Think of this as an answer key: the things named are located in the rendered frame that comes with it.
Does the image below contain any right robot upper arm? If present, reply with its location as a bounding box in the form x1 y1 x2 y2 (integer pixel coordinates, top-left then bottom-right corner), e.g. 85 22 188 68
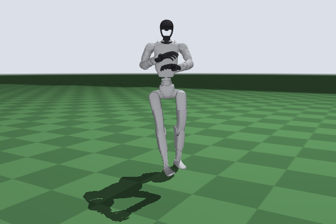
140 43 155 70

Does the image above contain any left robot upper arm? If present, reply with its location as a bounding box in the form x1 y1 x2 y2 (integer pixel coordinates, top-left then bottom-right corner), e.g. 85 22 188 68
178 43 193 69

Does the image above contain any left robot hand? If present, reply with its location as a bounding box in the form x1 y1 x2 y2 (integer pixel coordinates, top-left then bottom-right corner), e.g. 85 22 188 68
160 63 181 71

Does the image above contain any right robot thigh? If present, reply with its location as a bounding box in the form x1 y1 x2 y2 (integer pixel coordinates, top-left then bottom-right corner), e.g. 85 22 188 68
149 90 166 136

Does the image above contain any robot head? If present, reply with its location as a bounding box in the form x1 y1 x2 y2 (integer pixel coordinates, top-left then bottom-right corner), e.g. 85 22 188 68
160 19 173 44

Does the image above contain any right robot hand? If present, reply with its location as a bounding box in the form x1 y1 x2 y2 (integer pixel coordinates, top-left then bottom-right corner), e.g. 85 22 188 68
154 51 179 62

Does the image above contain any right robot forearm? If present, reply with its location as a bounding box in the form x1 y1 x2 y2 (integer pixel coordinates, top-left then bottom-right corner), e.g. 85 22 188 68
139 55 160 68

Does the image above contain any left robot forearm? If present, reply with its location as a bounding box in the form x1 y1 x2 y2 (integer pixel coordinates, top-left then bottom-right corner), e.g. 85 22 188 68
174 59 194 73

